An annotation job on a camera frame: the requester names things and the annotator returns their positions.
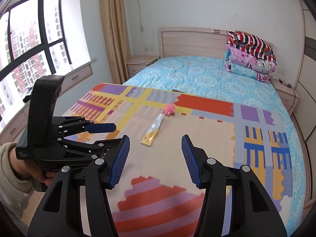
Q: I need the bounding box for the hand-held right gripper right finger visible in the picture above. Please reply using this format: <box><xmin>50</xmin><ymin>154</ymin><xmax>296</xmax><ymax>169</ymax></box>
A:
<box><xmin>181</xmin><ymin>134</ymin><xmax>288</xmax><ymax>237</ymax></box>

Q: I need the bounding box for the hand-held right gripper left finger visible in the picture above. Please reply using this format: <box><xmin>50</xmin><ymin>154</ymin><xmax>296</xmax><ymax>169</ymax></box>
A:
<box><xmin>27</xmin><ymin>135</ymin><xmax>130</xmax><ymax>237</ymax></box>

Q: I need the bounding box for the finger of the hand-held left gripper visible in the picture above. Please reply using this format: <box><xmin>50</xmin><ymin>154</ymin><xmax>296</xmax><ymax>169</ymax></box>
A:
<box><xmin>51</xmin><ymin>116</ymin><xmax>116</xmax><ymax>138</ymax></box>
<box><xmin>62</xmin><ymin>137</ymin><xmax>124</xmax><ymax>159</ymax></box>

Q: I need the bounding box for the person's left forearm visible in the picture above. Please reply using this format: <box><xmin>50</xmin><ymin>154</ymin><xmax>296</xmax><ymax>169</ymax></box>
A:
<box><xmin>0</xmin><ymin>142</ymin><xmax>47</xmax><ymax>224</ymax></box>

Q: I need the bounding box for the person's left hand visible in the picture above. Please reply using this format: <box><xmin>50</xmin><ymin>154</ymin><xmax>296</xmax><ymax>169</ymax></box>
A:
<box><xmin>10</xmin><ymin>152</ymin><xmax>58</xmax><ymax>186</ymax></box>

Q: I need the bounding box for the black thing on sill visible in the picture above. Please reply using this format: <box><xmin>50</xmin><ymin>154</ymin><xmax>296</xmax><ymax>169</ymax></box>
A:
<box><xmin>23</xmin><ymin>86</ymin><xmax>34</xmax><ymax>103</ymax></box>

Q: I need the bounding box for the colourful patterned mat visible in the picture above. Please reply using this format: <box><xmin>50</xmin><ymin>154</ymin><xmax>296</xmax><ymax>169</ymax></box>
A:
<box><xmin>63</xmin><ymin>83</ymin><xmax>293</xmax><ymax>237</ymax></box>

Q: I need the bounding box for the white ointment tube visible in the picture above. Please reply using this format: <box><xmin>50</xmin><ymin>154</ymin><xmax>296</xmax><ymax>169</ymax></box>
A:
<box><xmin>141</xmin><ymin>114</ymin><xmax>165</xmax><ymax>147</ymax></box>

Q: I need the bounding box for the wooden window sill cabinet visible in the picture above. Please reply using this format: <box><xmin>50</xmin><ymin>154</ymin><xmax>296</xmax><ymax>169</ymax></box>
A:
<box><xmin>0</xmin><ymin>58</ymin><xmax>94</xmax><ymax>144</ymax></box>

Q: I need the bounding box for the pink octopus toy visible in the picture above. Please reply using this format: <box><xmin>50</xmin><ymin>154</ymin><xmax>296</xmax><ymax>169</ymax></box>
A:
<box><xmin>162</xmin><ymin>104</ymin><xmax>177</xmax><ymax>117</ymax></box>

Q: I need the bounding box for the wooden nightstand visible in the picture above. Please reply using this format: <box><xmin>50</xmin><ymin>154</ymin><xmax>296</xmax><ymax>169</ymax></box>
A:
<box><xmin>126</xmin><ymin>55</ymin><xmax>160</xmax><ymax>81</ymax></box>
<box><xmin>272</xmin><ymin>78</ymin><xmax>300</xmax><ymax>114</ymax></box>
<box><xmin>272</xmin><ymin>78</ymin><xmax>297</xmax><ymax>109</ymax></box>

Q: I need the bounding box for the black framed window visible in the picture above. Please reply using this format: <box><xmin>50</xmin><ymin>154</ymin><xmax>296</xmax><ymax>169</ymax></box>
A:
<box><xmin>0</xmin><ymin>0</ymin><xmax>72</xmax><ymax>129</ymax></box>

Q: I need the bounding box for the wooden bed blue sheet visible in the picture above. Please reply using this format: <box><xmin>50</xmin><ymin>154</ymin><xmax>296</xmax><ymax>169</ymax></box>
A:
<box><xmin>122</xmin><ymin>55</ymin><xmax>307</xmax><ymax>237</ymax></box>

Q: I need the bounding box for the beige curtain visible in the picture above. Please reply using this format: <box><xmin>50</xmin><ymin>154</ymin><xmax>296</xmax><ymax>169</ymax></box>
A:
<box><xmin>99</xmin><ymin>0</ymin><xmax>130</xmax><ymax>86</ymax></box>

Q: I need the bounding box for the teal folded quilt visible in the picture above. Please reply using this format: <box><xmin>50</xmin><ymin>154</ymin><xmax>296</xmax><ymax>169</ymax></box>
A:
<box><xmin>223</xmin><ymin>62</ymin><xmax>272</xmax><ymax>84</ymax></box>

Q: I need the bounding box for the pink folded quilt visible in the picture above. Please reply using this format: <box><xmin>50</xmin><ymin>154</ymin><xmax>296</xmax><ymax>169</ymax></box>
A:
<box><xmin>224</xmin><ymin>49</ymin><xmax>277</xmax><ymax>74</ymax></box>

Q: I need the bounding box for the wooden headboard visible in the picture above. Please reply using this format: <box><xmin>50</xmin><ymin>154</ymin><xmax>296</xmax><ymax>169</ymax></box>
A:
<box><xmin>157</xmin><ymin>27</ymin><xmax>231</xmax><ymax>60</ymax></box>

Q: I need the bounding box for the right wooden nightstand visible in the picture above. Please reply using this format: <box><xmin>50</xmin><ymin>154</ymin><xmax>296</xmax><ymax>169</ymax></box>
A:
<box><xmin>272</xmin><ymin>78</ymin><xmax>297</xmax><ymax>109</ymax></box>

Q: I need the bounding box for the striped folded quilt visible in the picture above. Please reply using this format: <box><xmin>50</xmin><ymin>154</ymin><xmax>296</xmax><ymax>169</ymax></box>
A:
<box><xmin>227</xmin><ymin>30</ymin><xmax>274</xmax><ymax>61</ymax></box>

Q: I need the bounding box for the grey wall cable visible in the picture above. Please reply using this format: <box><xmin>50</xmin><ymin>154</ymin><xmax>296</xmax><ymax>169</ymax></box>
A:
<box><xmin>136</xmin><ymin>0</ymin><xmax>144</xmax><ymax>32</ymax></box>

